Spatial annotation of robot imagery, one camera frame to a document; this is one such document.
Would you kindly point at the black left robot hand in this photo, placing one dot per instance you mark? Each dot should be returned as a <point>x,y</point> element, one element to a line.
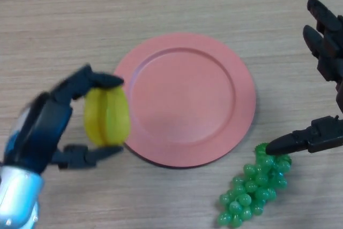
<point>40,129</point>

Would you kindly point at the yellow starfruit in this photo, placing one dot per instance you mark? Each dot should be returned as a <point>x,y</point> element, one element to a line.
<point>107,116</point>

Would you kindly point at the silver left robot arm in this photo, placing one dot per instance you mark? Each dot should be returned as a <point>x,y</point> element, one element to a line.
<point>16,199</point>

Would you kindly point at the pink round plate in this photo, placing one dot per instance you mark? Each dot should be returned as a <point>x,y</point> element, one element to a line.
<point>187,100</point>

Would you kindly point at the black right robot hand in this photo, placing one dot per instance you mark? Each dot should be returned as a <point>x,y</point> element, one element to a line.
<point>329,52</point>

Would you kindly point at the green grape bunch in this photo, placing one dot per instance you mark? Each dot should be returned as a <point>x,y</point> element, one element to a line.
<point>249,194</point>

